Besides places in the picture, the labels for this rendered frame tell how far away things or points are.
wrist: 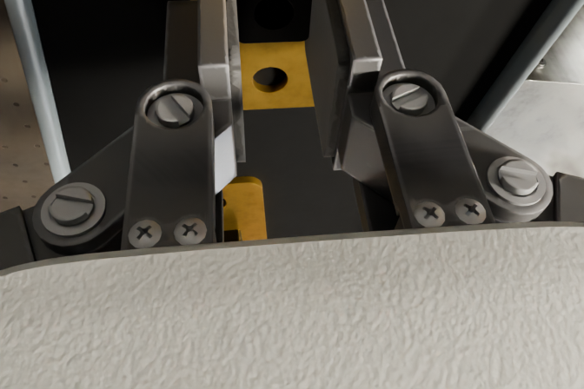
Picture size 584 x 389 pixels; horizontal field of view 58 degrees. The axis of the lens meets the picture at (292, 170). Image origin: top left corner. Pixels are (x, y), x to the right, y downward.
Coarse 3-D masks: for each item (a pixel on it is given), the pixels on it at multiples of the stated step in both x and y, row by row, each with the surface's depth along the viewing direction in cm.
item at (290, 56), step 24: (240, 0) 12; (264, 0) 13; (288, 0) 12; (240, 24) 12; (264, 24) 12; (288, 24) 12; (240, 48) 14; (264, 48) 14; (288, 48) 14; (288, 72) 15; (264, 96) 15; (288, 96) 15; (312, 96) 16
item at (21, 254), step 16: (16, 208) 8; (32, 208) 8; (0, 224) 8; (16, 224) 8; (32, 224) 8; (0, 240) 8; (16, 240) 8; (32, 240) 8; (112, 240) 8; (0, 256) 8; (16, 256) 8; (32, 256) 8; (48, 256) 8
